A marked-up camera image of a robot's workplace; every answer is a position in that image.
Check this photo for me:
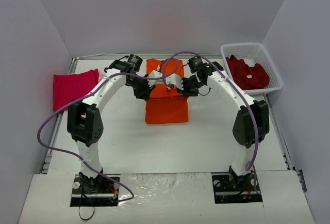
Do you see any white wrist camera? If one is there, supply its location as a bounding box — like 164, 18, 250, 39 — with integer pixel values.
147, 70, 163, 87
165, 74, 183, 90

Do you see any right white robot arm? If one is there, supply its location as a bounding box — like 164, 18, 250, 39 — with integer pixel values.
179, 56, 270, 189

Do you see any dark red t shirt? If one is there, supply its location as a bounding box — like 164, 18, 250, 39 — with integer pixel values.
226, 55, 270, 90

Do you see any pink folded t shirt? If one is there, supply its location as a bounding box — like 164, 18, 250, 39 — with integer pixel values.
98, 73, 105, 82

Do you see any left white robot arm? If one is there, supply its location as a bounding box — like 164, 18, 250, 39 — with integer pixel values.
67, 54, 155, 192

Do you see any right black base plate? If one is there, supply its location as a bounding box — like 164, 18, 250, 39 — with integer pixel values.
211, 172, 262, 204

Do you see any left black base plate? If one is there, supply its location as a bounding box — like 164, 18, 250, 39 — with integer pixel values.
70, 174, 119, 207

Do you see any magenta folded t shirt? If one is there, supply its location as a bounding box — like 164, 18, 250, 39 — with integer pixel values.
53, 69, 100, 111

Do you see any black cable loop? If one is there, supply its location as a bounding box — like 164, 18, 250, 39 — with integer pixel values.
78, 203, 96, 221

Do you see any orange t shirt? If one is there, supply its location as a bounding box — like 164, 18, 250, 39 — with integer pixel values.
145, 58, 189, 124

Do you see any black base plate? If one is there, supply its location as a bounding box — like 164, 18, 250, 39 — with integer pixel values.
70, 174, 119, 207
211, 172, 262, 204

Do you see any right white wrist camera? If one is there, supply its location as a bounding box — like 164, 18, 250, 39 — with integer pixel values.
165, 74, 183, 90

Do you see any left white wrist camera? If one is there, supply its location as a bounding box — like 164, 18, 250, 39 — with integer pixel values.
147, 70, 163, 87

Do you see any white plastic basket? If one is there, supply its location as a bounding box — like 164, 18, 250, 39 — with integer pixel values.
221, 42, 283, 95

